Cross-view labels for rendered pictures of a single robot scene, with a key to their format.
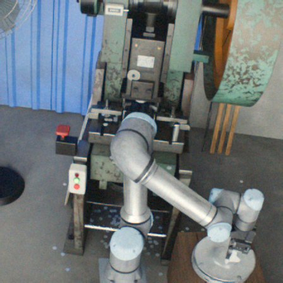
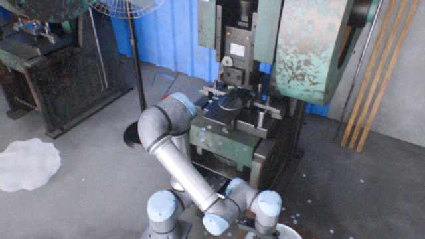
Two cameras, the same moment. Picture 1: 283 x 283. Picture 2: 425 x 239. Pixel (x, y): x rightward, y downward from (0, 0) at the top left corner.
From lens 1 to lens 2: 72 cm
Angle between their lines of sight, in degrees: 25
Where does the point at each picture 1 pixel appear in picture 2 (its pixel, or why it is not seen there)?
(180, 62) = (263, 53)
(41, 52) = not seen: hidden behind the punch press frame
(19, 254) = (134, 191)
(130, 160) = (143, 132)
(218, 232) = (209, 224)
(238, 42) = (286, 32)
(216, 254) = not seen: outside the picture
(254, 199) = (265, 202)
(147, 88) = (237, 74)
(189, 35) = (271, 26)
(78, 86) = not seen: hidden behind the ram
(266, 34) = (320, 23)
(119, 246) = (151, 206)
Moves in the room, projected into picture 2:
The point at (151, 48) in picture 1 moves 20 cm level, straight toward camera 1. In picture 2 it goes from (242, 38) to (221, 54)
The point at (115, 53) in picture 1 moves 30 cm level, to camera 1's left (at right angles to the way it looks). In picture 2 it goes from (209, 38) to (159, 26)
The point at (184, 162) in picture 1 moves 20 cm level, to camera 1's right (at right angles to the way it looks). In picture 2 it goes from (263, 147) to (301, 161)
